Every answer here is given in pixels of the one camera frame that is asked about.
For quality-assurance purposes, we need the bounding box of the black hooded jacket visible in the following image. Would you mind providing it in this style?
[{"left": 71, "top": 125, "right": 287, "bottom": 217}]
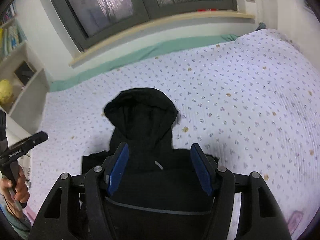
[{"left": 82, "top": 88, "right": 213, "bottom": 239}]

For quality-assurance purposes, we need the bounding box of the person's left hand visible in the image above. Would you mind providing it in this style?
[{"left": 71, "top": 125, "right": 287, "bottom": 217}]
[{"left": 1, "top": 165, "right": 30, "bottom": 217}]

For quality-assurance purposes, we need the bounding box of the white bookshelf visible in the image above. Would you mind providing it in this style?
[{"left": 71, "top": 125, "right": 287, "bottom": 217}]
[{"left": 1, "top": 18, "right": 49, "bottom": 134}]

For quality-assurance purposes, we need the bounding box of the green bed sheet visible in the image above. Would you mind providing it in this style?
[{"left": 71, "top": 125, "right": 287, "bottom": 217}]
[{"left": 49, "top": 34, "right": 238, "bottom": 92}]

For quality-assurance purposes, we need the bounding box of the yellow globe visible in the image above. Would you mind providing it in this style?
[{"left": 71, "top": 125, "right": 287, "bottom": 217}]
[{"left": 0, "top": 79, "right": 13, "bottom": 105}]

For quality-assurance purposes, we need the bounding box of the grey green left sleeve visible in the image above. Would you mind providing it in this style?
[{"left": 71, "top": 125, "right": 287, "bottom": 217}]
[{"left": 3, "top": 206, "right": 31, "bottom": 239}]

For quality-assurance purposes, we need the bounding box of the row of books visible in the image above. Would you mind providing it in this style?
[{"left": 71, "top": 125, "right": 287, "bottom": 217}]
[{"left": 1, "top": 1, "right": 27, "bottom": 61}]

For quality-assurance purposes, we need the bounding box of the floral quilted bedspread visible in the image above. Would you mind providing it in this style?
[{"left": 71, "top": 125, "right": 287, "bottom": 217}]
[{"left": 28, "top": 29, "right": 319, "bottom": 239}]

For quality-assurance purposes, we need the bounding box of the dark framed window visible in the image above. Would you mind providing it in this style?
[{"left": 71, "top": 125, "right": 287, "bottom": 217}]
[{"left": 50, "top": 0, "right": 238, "bottom": 51}]

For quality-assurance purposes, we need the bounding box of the wooden window sill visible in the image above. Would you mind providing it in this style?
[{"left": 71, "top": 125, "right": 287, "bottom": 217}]
[{"left": 69, "top": 10, "right": 255, "bottom": 69}]

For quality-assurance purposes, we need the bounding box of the black picture frame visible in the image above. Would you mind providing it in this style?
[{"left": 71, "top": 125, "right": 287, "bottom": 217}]
[{"left": 14, "top": 61, "right": 36, "bottom": 86}]

